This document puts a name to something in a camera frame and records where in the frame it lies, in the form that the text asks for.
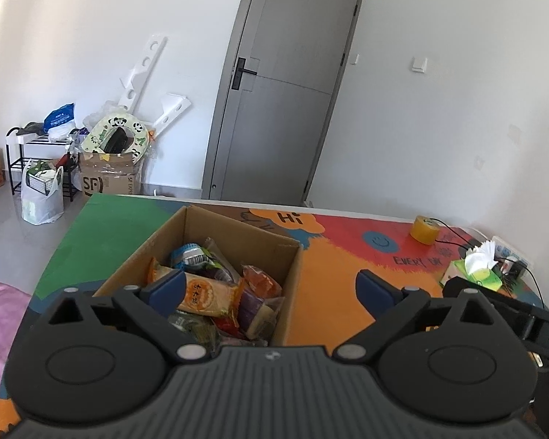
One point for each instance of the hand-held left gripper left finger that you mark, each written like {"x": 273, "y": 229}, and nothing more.
{"x": 170, "y": 289}

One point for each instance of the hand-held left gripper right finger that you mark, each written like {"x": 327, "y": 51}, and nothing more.
{"x": 370, "y": 293}

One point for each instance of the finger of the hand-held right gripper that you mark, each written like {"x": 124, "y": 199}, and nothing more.
{"x": 450, "y": 286}

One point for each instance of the orange cracker packet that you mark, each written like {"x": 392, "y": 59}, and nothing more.
{"x": 206, "y": 297}

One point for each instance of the blue snack packet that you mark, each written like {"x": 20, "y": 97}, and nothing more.
{"x": 187, "y": 254}

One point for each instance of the dark green snack packet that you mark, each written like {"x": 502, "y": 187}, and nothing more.
{"x": 194, "y": 329}

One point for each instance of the red snack packet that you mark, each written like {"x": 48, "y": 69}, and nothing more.
{"x": 226, "y": 324}

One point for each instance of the purple mochi packet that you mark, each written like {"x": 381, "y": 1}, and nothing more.
{"x": 249, "y": 306}

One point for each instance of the orange snack packet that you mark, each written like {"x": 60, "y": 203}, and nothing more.
{"x": 260, "y": 281}

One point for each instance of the green tissue box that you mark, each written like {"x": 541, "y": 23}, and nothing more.
{"x": 485, "y": 279}

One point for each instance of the yellow tape roll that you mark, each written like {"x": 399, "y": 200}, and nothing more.
{"x": 423, "y": 231}

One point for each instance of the black charger plug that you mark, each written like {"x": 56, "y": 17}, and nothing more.
{"x": 512, "y": 270}

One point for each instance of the white power strip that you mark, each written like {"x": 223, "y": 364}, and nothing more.
{"x": 508, "y": 249}

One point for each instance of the white outlet cover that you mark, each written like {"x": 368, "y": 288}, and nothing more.
{"x": 478, "y": 161}

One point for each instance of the white plastic bag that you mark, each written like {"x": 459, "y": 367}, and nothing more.
{"x": 41, "y": 206}

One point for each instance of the short white foam board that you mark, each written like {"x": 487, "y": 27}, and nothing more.
{"x": 171, "y": 112}

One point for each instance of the black shoe rack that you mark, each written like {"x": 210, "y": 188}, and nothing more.
{"x": 13, "y": 164}

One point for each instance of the blue plastic bag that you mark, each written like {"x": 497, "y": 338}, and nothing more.
{"x": 59, "y": 119}

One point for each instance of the grey door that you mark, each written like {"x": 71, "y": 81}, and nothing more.
{"x": 283, "y": 100}

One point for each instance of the long white foam board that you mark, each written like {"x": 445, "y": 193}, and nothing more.
{"x": 142, "y": 73}

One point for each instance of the white light switch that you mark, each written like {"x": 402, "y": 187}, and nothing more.
{"x": 419, "y": 64}

